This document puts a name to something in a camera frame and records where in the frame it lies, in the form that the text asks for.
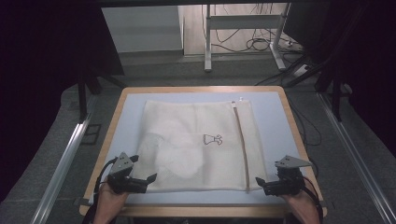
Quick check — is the white cabinet panel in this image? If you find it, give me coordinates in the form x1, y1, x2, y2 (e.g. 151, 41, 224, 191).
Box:
101, 5, 185, 54

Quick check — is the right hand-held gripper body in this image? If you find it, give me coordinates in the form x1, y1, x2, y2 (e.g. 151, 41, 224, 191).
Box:
264, 155, 313, 197

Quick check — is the aluminium rail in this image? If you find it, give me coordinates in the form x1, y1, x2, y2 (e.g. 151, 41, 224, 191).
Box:
317, 92, 396, 224
30, 93, 98, 224

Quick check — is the black metal stand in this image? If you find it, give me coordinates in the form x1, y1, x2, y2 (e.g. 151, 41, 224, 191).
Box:
77, 69, 127, 123
314, 60, 354, 123

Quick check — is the hand-held gripper cable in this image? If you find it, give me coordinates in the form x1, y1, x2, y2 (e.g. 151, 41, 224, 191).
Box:
298, 176, 325, 224
81, 157, 120, 224

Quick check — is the white cloth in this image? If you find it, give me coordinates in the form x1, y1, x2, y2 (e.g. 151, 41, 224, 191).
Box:
136, 132, 205, 180

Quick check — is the left hand-held gripper cable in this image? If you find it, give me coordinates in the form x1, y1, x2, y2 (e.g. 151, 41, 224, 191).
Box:
81, 157, 120, 224

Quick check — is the dark curtain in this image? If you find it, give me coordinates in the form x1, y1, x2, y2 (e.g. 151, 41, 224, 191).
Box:
283, 0, 396, 158
0, 0, 125, 203

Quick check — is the wooden framed work board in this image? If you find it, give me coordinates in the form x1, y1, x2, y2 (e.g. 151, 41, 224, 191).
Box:
78, 85, 328, 218

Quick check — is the person's left hand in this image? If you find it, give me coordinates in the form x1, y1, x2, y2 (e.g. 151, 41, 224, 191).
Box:
96, 182, 130, 217

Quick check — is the white metal desk frame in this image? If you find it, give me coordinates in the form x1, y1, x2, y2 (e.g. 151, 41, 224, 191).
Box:
204, 3, 292, 73

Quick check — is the right hand-held gripper cable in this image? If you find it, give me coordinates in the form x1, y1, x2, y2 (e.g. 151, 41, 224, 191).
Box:
298, 176, 325, 224

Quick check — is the thin black floor cable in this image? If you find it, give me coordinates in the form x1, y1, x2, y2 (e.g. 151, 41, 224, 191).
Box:
289, 101, 323, 147

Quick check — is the person's right hand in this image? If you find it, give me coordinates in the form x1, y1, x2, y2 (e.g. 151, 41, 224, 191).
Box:
280, 186, 316, 214

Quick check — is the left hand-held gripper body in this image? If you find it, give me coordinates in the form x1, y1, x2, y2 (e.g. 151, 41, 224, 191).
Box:
106, 151, 148, 194

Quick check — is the tangle of black floor cables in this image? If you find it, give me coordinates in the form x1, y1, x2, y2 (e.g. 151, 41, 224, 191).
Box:
211, 4, 302, 54

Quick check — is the light blue mat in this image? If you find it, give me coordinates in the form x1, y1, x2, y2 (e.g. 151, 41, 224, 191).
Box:
88, 91, 316, 206

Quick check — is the black floor frame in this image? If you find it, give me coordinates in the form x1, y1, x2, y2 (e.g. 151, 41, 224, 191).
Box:
80, 123, 103, 146

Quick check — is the white power strip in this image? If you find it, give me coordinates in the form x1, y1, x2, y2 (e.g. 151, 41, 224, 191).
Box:
292, 63, 313, 77

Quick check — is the white mesh laundry bag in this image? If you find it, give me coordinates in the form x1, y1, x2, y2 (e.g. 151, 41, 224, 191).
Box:
130, 98, 269, 194

